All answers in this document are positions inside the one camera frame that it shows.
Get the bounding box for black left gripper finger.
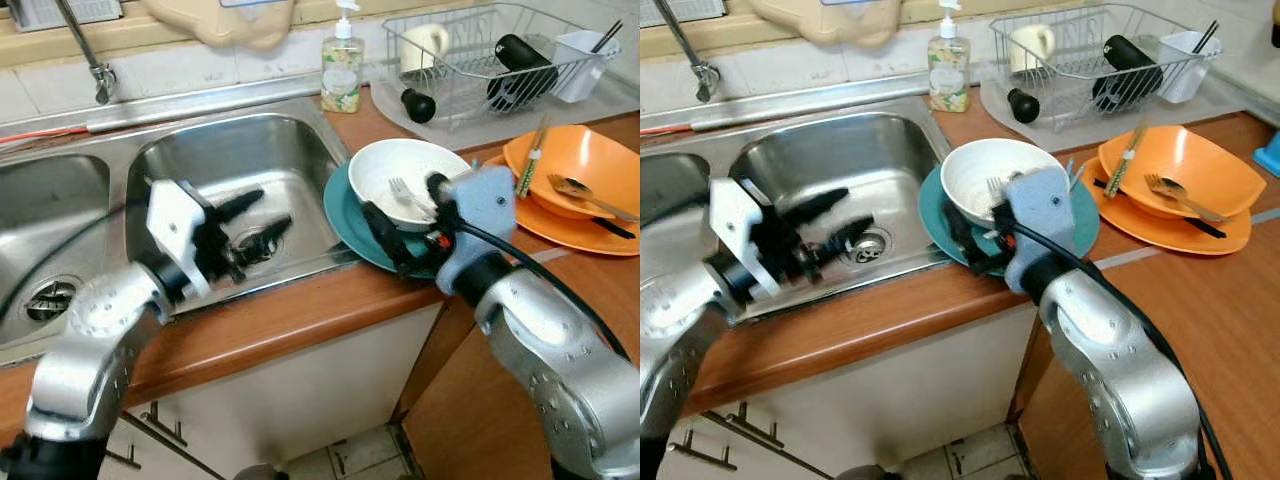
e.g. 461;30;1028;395
215;188;266;226
230;215;294;263
790;188;851;226
810;215;881;266

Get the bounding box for teal plate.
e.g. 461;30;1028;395
917;165;1101;276
322;160;446;279

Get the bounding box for white bowl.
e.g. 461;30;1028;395
940;138;1041;231
347;138;471;233

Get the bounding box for metal sink drain strainer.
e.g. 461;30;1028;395
845;225;891;263
235;225;291;266
22;280;76;323

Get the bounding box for stainless steel double sink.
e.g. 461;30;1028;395
0;95;361;366
640;95;956;331

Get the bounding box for small black round knob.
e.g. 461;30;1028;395
1007;88;1041;125
400;88;438;125

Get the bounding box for green banded chopsticks pair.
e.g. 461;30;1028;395
515;113;553;199
1105;120;1149;199

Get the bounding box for gold spoon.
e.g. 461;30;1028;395
1145;174;1229;223
547;174;641;223

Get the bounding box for orange plate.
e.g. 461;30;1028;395
1078;155;1253;257
482;152;641;258

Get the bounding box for cream mug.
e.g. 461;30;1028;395
400;24;451;76
1008;24;1056;73

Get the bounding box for black bottle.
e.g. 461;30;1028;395
1092;35;1166;113
487;33;559;113

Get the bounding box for orange bowl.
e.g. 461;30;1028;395
1097;125;1268;221
503;125;641;221

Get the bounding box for white cabinet door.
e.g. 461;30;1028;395
95;300;446;480
655;300;1041;480

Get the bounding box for metal faucet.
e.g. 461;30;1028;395
665;0;721;104
55;0;119;106

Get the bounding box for beige plastic container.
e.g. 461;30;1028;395
140;0;298;51
748;0;899;49

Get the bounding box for grey drying mat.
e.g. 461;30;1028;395
370;60;641;151
978;65;1251;151

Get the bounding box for white utensil cup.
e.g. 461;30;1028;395
1158;30;1213;104
552;30;608;104

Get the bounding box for white grille fixture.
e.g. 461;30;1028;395
8;0;123;33
650;0;728;29

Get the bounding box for blue plastic item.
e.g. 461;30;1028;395
1253;130;1280;179

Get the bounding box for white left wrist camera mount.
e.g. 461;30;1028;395
147;180;216;299
708;178;781;299

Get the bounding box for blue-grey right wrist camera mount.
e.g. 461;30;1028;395
1003;165;1079;293
435;165;518;296

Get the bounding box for white wire dish rack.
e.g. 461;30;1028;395
990;3;1223;131
380;3;621;131

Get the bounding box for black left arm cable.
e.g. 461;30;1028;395
0;195;151;321
640;190;723;231

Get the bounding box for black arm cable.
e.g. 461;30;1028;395
640;190;723;231
1015;222;1223;480
0;195;151;321
455;218;633;363

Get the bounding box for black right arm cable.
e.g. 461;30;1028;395
1015;222;1223;480
455;218;633;363

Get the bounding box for metal cabinet handle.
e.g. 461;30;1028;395
725;400;786;448
140;400;191;448
100;440;141;471
680;430;736;471

